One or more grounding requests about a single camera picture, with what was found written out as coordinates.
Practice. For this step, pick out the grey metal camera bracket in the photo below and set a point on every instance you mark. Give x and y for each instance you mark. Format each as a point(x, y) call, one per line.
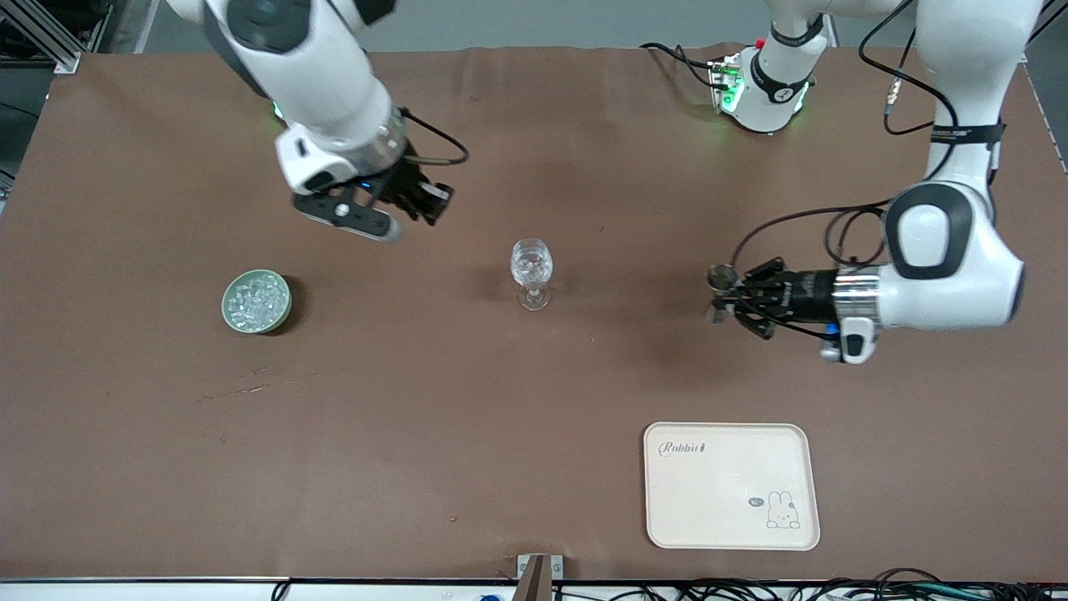
point(534, 580)

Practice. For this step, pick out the clear wine glass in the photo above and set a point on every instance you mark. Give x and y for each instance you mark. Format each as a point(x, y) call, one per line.
point(531, 263)

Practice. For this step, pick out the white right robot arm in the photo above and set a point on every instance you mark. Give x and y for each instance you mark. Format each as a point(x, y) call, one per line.
point(317, 75)

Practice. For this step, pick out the brown table cover mat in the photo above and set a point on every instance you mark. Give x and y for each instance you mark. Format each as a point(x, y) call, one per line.
point(501, 417)

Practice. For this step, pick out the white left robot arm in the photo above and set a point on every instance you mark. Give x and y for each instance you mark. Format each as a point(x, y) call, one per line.
point(943, 284)

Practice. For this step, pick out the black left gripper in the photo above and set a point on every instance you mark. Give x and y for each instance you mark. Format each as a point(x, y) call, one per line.
point(799, 292)

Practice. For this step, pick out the aluminium frame profile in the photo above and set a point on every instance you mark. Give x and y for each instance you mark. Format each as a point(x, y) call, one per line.
point(65, 60)

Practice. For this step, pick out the white rabbit print tray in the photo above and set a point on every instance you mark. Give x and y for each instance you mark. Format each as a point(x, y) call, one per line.
point(726, 492)

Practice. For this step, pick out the green round bowl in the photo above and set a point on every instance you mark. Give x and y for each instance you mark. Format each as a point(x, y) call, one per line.
point(286, 315)

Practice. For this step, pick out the small steel jigger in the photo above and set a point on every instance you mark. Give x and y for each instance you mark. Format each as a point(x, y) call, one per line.
point(722, 275)

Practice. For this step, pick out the clear ice cube pile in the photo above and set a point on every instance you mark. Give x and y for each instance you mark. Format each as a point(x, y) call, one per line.
point(254, 300)

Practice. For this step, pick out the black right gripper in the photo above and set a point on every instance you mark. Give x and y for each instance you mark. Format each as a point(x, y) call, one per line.
point(408, 184)

